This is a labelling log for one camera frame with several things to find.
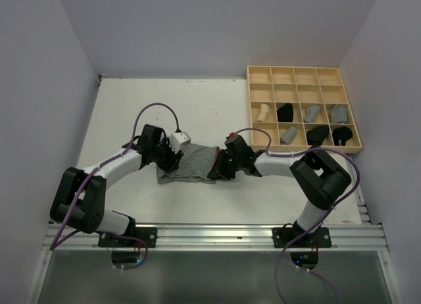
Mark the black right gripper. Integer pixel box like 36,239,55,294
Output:
207,147,242,179

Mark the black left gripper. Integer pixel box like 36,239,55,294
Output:
151,137,184,172

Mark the grey striped underwear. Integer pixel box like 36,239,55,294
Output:
156,143,220,185

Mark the beige underwear with navy trim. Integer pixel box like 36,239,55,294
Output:
256,103,270,122

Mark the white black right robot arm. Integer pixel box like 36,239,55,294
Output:
207,147,351,247

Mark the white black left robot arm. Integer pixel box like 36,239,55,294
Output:
50,124,190,247

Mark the grey rolled sock lower left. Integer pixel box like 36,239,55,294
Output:
280,126,297,145

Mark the grey rolled sock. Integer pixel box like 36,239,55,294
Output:
304,105,320,123
280,126,297,145
330,104,348,124

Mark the black rolled sock upper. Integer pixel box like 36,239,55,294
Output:
276,103,294,122

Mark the black rolled sock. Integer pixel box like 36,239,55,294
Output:
306,125,330,146
276,103,294,122
332,126,353,146

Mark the black rolled sock lower middle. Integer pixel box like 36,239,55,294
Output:
306,125,330,146

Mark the wooden compartment tray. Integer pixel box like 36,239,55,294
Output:
246,65,362,154

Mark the grey rolled sock middle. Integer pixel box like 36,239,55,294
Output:
304,105,320,123

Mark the black rolled sock lower right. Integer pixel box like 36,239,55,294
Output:
332,126,353,146

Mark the grey rolled sock right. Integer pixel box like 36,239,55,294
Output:
330,104,348,124

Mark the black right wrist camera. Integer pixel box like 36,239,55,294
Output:
224,134,255,161

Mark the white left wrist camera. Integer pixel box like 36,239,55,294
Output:
168,132,191,153

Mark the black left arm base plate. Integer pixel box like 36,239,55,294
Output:
97,227,157,248

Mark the aluminium frame rail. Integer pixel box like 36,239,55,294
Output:
42,222,391,252

